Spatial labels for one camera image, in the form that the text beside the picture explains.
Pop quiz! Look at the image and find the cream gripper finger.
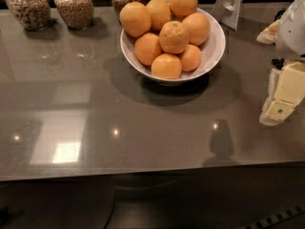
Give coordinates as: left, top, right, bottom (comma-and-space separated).
256, 19, 280, 45
259, 62, 305, 126

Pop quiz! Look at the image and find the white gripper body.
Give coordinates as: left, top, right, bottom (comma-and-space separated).
275, 0, 305, 60

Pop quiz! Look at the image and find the orange speckled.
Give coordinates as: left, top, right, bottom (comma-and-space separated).
159, 21, 190, 54

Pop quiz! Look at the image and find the white ceramic bowl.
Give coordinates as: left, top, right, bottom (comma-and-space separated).
120, 8, 226, 86

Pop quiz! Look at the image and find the black object at right edge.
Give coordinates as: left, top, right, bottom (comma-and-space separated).
272, 58, 285, 70

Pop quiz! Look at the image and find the white stand card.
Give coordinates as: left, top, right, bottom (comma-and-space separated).
212, 0, 243, 31

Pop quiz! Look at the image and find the orange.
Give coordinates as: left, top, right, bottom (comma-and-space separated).
182, 12, 211, 46
119, 2, 152, 38
178, 44, 201, 72
151, 53, 182, 79
134, 32, 162, 66
170, 0, 198, 17
146, 0, 171, 31

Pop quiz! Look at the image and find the orange front right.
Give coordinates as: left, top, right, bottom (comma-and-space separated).
178, 44, 201, 72

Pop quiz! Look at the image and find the orange top back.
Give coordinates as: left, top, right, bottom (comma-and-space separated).
170, 0, 198, 17

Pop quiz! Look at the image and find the orange front centre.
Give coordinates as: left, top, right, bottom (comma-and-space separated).
151, 53, 182, 79

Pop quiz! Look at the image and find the orange back middle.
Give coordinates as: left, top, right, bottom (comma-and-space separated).
146, 0, 171, 31

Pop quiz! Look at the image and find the orange front left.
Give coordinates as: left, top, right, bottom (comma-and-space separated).
134, 32, 162, 66

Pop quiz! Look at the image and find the orange far left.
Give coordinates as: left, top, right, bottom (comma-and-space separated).
119, 2, 152, 38

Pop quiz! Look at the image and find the glass jar with grains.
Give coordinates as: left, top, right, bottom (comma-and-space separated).
54, 0, 93, 30

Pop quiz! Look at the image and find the glass jar far left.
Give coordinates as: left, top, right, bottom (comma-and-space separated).
6, 0, 51, 31

